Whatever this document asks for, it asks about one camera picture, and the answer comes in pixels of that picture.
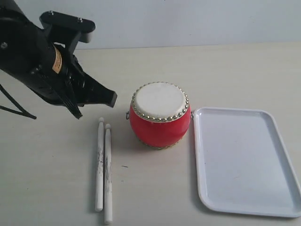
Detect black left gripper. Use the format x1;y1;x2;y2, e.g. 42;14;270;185
32;30;118;119

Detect white drumstick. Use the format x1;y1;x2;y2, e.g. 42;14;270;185
95;117;104;212
104;124;112;225

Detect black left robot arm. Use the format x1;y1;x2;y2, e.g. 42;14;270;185
0;0;117;118

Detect small red drum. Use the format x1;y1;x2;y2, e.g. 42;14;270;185
127;81;191;149

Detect white plastic tray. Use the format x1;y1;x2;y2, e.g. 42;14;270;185
193;107;301;218

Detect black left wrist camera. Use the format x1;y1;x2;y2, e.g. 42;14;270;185
40;11;96;54

